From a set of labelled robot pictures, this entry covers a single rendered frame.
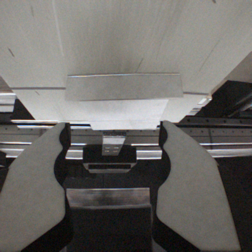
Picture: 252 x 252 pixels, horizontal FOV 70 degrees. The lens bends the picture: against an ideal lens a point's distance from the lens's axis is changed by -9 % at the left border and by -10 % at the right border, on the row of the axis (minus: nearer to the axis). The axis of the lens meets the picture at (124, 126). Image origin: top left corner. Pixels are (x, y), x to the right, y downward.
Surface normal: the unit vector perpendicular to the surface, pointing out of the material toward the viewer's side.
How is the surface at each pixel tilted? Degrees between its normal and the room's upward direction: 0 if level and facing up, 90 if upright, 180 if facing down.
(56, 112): 0
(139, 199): 90
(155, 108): 0
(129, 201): 90
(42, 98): 0
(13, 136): 90
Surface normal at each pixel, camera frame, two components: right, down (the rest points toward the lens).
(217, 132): 0.12, -0.33
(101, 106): 0.03, 0.95
